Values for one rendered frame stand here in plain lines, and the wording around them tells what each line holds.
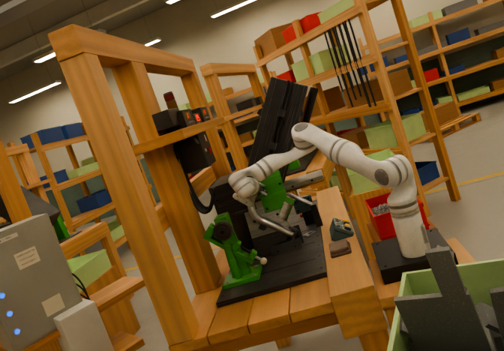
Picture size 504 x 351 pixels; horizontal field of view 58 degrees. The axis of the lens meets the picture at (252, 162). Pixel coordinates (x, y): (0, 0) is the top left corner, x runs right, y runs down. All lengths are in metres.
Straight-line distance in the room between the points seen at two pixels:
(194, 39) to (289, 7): 2.45
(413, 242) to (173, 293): 0.79
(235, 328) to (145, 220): 0.45
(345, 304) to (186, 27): 10.67
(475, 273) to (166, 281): 0.90
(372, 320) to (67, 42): 1.26
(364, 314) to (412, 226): 0.31
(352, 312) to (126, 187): 0.80
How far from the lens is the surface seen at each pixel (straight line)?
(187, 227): 1.87
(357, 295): 1.49
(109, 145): 1.49
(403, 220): 1.54
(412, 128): 4.76
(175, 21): 11.92
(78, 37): 1.52
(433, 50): 10.40
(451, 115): 9.21
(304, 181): 2.14
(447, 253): 0.95
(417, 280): 1.36
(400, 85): 4.72
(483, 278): 1.35
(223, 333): 1.57
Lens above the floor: 1.52
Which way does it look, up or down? 6 degrees down
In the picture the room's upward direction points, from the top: 19 degrees counter-clockwise
